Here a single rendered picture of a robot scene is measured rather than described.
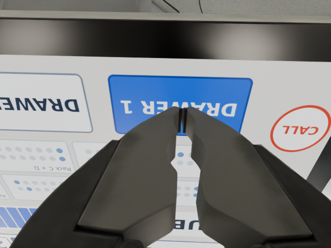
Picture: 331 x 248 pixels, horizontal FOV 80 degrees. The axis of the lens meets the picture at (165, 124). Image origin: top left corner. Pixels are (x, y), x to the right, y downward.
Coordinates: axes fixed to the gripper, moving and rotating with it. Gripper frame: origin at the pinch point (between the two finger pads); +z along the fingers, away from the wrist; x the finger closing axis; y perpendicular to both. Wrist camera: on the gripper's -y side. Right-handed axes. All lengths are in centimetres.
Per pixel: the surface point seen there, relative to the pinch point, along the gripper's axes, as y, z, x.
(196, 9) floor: 1, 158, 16
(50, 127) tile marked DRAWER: 2.7, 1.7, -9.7
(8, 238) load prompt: 19.0, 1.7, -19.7
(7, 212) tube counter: 13.8, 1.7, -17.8
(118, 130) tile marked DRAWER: 2.8, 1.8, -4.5
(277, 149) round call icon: 4.2, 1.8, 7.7
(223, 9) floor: 0, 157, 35
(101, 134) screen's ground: 3.2, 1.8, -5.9
